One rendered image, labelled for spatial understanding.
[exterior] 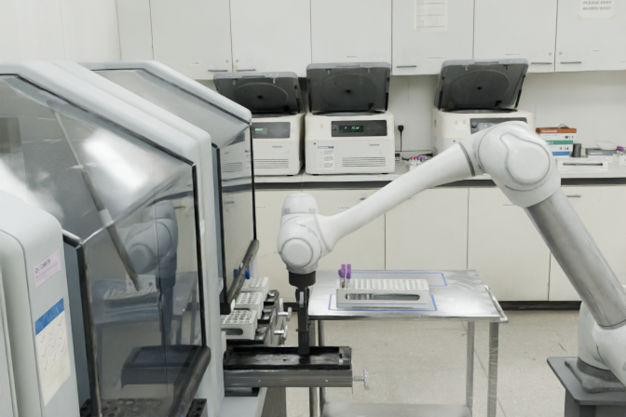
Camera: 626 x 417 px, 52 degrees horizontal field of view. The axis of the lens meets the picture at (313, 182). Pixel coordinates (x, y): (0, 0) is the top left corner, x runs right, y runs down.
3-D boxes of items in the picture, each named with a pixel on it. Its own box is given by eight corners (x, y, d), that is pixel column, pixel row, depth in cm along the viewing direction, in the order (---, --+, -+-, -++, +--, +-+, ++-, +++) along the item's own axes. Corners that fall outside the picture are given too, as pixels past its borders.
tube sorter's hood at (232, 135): (35, 316, 170) (9, 71, 158) (115, 249, 229) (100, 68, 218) (230, 316, 167) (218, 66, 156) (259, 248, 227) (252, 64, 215)
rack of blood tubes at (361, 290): (335, 307, 209) (335, 289, 208) (337, 296, 219) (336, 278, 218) (428, 308, 207) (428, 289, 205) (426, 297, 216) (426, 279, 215)
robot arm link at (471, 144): (453, 134, 175) (464, 140, 161) (516, 107, 173) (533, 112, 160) (470, 178, 177) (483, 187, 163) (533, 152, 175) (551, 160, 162)
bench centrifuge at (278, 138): (210, 178, 404) (204, 73, 392) (229, 162, 465) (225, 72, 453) (299, 177, 400) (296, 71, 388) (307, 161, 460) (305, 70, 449)
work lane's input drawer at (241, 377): (97, 395, 174) (94, 364, 172) (115, 370, 187) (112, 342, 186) (369, 395, 170) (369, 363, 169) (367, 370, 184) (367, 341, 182)
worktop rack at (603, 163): (557, 169, 404) (557, 160, 403) (553, 167, 414) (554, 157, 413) (607, 170, 399) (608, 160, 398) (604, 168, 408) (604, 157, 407)
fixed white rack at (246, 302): (166, 323, 204) (164, 304, 203) (173, 311, 214) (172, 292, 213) (260, 322, 203) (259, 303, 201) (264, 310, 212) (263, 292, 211)
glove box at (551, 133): (539, 140, 430) (540, 125, 428) (535, 138, 442) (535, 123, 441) (578, 140, 428) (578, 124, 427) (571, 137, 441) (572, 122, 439)
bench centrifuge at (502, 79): (443, 174, 397) (444, 60, 384) (430, 159, 458) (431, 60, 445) (536, 173, 394) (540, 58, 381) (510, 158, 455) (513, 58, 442)
